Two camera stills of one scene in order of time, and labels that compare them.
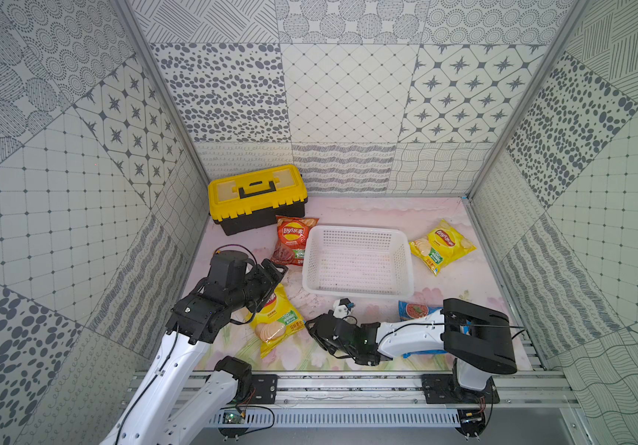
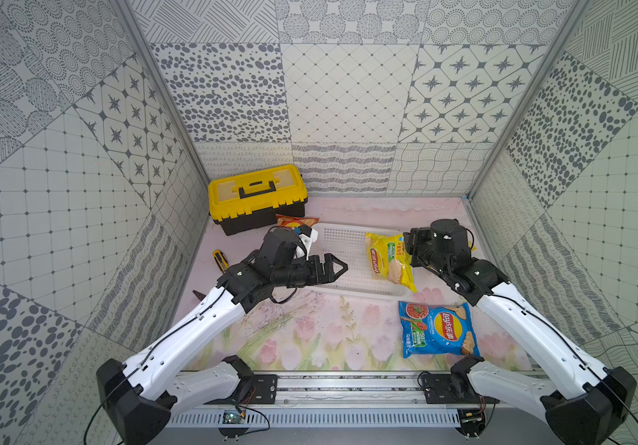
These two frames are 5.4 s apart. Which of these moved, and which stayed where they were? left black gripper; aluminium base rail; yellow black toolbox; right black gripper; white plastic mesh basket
Moved: left black gripper; right black gripper
Stayed: yellow black toolbox; white plastic mesh basket; aluminium base rail
